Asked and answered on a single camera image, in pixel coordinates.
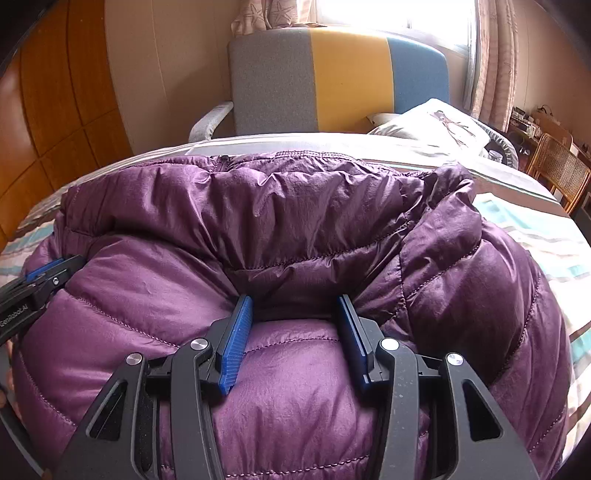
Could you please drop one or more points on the white printed pillow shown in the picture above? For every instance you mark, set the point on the white printed pillow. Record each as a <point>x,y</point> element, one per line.
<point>429,124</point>

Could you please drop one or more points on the wooden wardrobe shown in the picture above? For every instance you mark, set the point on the wooden wardrobe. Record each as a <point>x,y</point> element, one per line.
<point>55,101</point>

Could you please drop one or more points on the bed with striped sheet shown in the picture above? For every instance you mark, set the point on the bed with striped sheet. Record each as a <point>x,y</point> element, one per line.
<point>540,230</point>

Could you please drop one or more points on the window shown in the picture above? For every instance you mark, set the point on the window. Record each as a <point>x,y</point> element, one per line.
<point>392,18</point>

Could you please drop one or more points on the purple puffer jacket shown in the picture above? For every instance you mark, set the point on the purple puffer jacket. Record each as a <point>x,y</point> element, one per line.
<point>300,230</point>

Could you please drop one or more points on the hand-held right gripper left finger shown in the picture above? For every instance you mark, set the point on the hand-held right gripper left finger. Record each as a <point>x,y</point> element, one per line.
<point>235,346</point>

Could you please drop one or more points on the beige patterned curtain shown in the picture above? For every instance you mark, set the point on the beige patterned curtain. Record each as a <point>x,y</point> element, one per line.
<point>496,69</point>
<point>272,16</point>

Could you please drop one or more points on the cluttered desk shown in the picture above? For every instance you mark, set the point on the cluttered desk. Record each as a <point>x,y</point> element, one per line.
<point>524,122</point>

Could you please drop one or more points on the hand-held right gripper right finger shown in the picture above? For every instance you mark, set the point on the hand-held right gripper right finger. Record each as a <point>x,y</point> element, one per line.
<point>354,339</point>

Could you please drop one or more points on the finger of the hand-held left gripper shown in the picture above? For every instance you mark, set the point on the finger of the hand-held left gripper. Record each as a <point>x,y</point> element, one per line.
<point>60,274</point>

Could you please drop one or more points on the rattan chair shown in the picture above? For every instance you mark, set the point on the rattan chair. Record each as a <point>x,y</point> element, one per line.
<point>561,170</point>

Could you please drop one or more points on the grey yellow blue headboard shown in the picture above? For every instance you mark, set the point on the grey yellow blue headboard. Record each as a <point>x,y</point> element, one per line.
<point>272,83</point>

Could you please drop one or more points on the grey padded bed rail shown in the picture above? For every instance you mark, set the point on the grey padded bed rail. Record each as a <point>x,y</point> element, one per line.
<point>503,150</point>
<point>210,120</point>

